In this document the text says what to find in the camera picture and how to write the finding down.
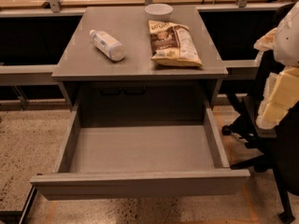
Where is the black office chair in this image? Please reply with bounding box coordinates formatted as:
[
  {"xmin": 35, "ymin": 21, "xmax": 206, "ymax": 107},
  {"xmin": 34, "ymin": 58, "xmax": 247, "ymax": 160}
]
[{"xmin": 221, "ymin": 3, "xmax": 299, "ymax": 224}]

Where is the brown snack bag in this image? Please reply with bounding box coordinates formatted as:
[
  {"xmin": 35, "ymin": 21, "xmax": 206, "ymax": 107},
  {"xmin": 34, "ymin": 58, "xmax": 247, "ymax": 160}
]
[{"xmin": 149, "ymin": 21, "xmax": 202, "ymax": 67}]

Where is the white round bowl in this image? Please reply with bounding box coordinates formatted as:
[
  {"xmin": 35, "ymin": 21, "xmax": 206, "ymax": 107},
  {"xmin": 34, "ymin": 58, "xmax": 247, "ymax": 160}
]
[{"xmin": 145, "ymin": 4, "xmax": 173, "ymax": 21}]

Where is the black metal floor frame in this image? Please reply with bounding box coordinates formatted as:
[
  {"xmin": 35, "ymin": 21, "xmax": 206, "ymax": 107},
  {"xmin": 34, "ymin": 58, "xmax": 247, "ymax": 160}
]
[{"xmin": 0, "ymin": 185, "xmax": 39, "ymax": 224}]

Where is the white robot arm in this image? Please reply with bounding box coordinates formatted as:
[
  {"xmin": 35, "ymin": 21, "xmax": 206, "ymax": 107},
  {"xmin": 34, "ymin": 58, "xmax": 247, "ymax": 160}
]
[{"xmin": 254, "ymin": 2, "xmax": 299, "ymax": 129}]

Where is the grey drawer cabinet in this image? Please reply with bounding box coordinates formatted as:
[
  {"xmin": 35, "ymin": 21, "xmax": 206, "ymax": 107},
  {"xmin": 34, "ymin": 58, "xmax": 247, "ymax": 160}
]
[{"xmin": 50, "ymin": 5, "xmax": 229, "ymax": 129}]

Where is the grey top drawer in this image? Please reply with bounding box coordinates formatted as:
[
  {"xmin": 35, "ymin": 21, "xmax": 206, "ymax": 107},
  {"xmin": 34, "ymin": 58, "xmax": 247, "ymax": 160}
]
[{"xmin": 30, "ymin": 91, "xmax": 251, "ymax": 202}]

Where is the white plastic bottle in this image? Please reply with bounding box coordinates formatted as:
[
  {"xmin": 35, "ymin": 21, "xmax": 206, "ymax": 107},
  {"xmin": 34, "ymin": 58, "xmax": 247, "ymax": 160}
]
[{"xmin": 90, "ymin": 30, "xmax": 125, "ymax": 62}]

